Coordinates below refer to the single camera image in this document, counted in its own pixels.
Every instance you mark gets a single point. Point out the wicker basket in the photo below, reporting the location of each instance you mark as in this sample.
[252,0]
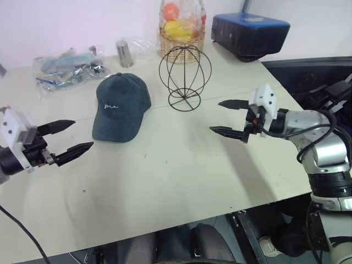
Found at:
[167,46]

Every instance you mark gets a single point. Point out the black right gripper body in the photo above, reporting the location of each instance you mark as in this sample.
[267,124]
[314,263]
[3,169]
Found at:
[254,123]

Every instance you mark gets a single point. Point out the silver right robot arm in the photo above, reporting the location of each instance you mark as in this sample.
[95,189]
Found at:
[327,154]

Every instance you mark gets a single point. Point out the dark green baseball cap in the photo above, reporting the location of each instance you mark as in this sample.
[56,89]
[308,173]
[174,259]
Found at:
[121,110]

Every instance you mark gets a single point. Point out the grey object at wall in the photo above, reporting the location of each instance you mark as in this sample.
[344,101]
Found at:
[2,71]

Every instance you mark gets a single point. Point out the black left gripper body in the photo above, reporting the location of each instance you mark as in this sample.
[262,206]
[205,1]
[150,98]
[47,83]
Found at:
[34,149]

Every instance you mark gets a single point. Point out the dark rounded shape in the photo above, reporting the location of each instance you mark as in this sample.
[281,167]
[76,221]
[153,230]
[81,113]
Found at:
[210,244]

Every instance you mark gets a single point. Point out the silver metal cylinder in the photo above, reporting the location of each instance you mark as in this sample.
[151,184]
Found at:
[125,53]

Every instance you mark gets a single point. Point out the orange toy fruit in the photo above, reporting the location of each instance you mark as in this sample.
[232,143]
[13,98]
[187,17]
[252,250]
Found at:
[171,11]

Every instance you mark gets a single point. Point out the plastic bag of small items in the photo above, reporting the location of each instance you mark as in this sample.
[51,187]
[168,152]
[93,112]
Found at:
[66,68]

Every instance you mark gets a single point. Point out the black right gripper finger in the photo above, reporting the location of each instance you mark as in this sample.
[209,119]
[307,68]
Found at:
[235,104]
[231,132]

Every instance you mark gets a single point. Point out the black table frame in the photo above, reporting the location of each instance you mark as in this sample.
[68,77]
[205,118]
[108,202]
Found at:
[247,236]

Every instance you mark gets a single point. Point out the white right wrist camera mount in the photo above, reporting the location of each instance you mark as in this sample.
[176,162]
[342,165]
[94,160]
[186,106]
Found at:
[268,100]

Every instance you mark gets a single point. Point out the empty clear plastic bag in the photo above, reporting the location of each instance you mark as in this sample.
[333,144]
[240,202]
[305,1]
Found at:
[144,48]

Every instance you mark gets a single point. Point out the blue and black box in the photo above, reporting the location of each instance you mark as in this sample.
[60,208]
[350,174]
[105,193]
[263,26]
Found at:
[247,33]

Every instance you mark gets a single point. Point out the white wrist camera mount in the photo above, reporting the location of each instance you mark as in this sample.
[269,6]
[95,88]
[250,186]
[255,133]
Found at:
[268,100]
[12,126]

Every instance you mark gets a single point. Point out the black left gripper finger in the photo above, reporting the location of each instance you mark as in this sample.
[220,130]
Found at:
[72,152]
[56,126]

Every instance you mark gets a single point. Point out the black equipment beside table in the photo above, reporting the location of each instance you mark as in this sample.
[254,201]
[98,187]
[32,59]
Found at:
[310,77]

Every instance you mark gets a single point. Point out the yellow toy fruit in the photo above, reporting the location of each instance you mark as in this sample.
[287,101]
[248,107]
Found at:
[176,28]

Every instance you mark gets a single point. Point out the white shoe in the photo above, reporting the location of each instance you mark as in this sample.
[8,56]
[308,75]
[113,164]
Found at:
[268,246]

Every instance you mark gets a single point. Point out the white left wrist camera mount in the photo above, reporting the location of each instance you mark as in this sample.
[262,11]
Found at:
[12,126]

